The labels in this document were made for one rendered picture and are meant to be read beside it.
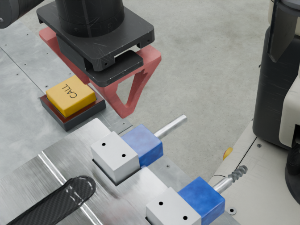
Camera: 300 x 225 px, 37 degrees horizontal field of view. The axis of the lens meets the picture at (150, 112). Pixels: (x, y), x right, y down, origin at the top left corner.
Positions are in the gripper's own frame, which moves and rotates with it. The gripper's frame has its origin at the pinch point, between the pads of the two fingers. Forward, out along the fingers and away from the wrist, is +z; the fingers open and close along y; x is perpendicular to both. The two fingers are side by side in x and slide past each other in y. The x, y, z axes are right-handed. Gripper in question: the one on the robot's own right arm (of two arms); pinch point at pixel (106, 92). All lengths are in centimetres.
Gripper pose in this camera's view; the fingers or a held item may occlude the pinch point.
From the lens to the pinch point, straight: 46.7
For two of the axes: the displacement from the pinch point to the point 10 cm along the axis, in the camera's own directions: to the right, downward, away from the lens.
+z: 0.7, 6.9, 7.2
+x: 7.8, -4.9, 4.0
